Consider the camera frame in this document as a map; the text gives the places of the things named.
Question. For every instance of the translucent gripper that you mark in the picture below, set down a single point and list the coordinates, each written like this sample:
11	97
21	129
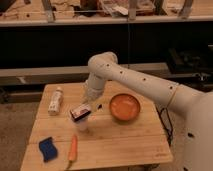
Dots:
90	95

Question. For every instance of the black and white eraser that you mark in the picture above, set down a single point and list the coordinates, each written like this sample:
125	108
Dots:
80	112

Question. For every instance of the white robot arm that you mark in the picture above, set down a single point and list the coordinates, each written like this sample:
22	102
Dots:
194	105

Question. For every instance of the orange plate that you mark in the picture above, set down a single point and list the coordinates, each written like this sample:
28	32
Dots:
124	107

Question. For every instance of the white bottle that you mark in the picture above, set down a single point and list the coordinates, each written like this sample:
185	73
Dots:
55	102

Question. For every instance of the wooden table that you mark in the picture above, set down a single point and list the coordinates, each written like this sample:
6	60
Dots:
106	143

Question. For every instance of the orange carrot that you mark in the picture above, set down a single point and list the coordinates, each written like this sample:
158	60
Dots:
73	151

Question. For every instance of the blue sponge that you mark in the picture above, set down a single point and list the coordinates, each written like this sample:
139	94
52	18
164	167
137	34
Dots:
48	150

